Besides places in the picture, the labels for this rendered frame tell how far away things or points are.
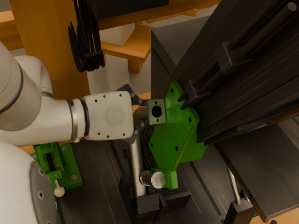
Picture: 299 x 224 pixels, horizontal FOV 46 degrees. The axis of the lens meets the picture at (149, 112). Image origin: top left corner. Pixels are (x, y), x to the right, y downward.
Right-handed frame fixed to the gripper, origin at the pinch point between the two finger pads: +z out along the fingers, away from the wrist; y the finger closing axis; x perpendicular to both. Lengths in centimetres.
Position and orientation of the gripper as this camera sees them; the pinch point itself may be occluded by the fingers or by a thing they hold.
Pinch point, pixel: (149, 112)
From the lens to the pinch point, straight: 79.0
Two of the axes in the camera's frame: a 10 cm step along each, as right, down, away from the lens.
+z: 9.0, -0.9, 4.3
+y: -0.8, -10.0, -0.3
